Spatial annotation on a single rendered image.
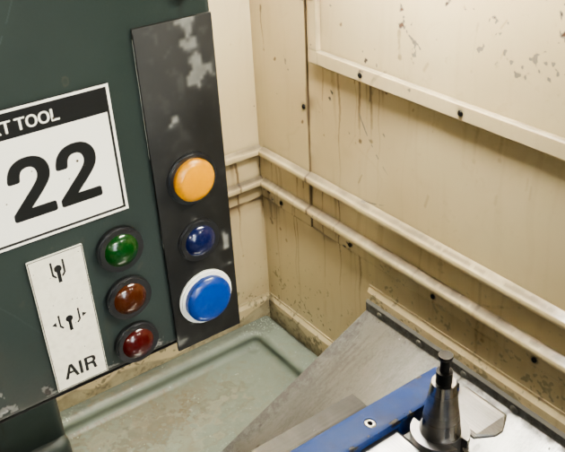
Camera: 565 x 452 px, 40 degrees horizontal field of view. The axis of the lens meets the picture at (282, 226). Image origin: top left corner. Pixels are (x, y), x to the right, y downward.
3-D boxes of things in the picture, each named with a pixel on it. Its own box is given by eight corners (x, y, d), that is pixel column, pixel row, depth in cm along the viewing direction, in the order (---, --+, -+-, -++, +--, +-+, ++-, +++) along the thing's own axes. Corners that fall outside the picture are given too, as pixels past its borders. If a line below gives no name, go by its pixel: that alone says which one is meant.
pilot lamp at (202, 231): (220, 251, 46) (216, 219, 45) (187, 265, 45) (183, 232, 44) (214, 247, 46) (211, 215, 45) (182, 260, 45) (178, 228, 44)
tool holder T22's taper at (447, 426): (438, 408, 85) (441, 360, 82) (470, 430, 82) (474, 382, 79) (410, 427, 83) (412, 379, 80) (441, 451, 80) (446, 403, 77)
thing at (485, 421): (515, 424, 85) (516, 419, 85) (482, 447, 83) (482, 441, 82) (466, 390, 90) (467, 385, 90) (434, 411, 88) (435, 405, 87)
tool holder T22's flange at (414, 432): (437, 417, 88) (438, 400, 87) (480, 447, 84) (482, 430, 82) (397, 444, 85) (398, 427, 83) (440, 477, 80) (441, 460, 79)
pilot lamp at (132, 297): (152, 308, 44) (146, 276, 43) (117, 323, 43) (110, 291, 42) (147, 303, 45) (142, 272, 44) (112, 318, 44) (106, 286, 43)
